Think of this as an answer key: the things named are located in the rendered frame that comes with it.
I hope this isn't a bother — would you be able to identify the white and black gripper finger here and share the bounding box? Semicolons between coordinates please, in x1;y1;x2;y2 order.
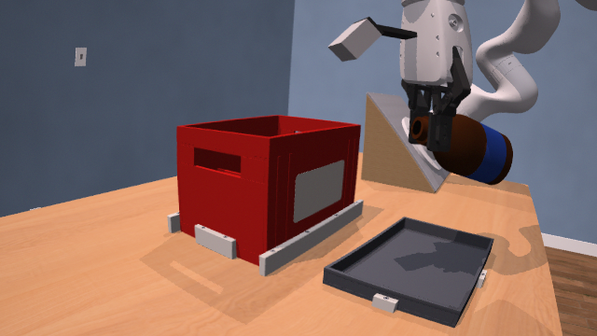
426;46;471;152
401;79;433;145

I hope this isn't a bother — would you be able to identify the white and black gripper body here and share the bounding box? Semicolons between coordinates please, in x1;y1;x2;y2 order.
400;0;473;87

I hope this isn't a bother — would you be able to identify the brown bottle with blue label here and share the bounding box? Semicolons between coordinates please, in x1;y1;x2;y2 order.
410;114;513;185

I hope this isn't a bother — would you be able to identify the red plastic crate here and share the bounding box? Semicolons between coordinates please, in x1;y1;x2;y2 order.
176;115;361;266

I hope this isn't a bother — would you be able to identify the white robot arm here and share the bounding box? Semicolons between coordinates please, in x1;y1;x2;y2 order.
328;0;561;172

